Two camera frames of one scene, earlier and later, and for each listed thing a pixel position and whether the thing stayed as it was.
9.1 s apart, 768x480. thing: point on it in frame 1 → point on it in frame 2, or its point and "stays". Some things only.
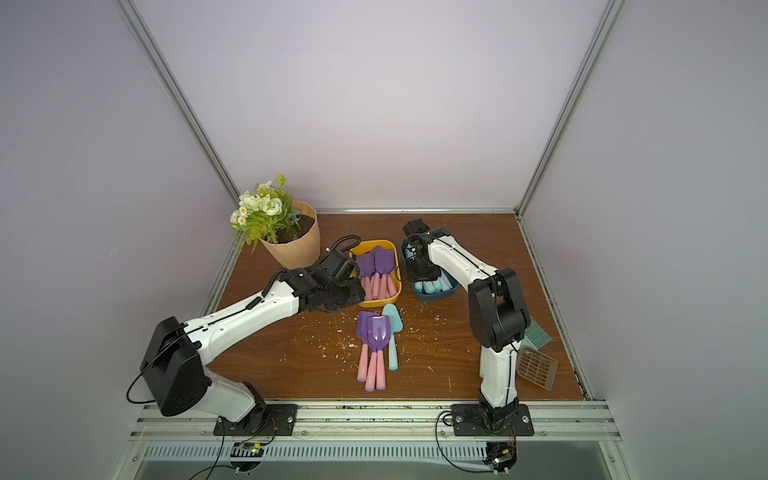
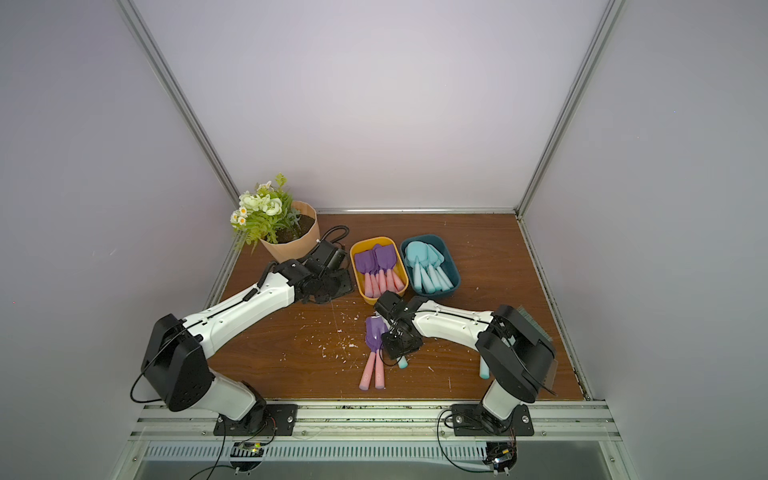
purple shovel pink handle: x=365 y=268 stays
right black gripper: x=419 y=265 → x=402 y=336
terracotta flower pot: x=298 y=248 stays
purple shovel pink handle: x=376 y=286 → x=398 y=282
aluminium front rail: x=372 y=424 stays
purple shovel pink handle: x=362 y=335 → x=381 y=280
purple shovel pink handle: x=391 y=284 stays
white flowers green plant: x=267 y=214 stays
